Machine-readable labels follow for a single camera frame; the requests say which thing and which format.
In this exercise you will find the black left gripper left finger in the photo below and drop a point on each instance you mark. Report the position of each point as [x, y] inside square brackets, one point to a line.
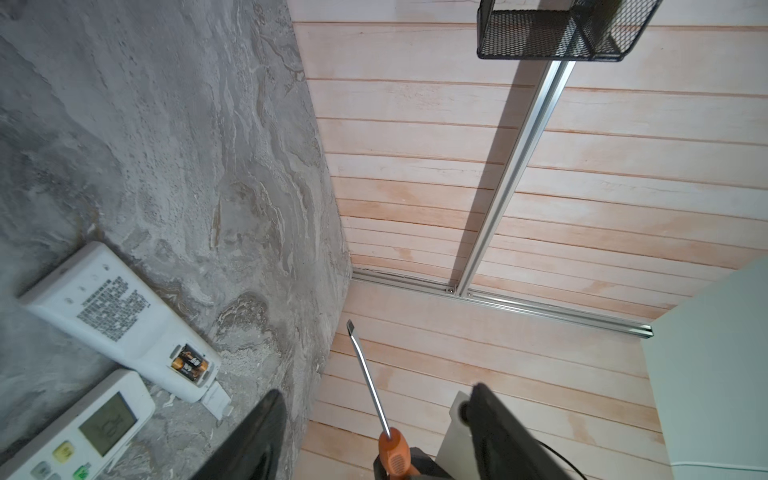
[253, 449]

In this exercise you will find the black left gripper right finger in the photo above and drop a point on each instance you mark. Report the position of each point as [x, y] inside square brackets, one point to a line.
[503, 447]

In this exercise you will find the white battery cover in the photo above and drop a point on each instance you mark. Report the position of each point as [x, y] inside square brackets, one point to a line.
[217, 401]

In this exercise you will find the orange handled screwdriver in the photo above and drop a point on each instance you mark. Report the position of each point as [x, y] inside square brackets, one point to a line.
[394, 451]

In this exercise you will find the white TV remote control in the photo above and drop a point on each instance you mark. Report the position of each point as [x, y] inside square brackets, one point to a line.
[95, 297]

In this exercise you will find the batteries in remote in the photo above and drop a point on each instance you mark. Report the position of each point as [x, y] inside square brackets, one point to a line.
[190, 365]

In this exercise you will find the white air conditioner remote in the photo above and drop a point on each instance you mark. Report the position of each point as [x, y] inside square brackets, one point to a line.
[88, 437]

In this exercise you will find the black wire mesh basket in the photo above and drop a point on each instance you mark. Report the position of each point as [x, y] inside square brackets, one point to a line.
[603, 31]

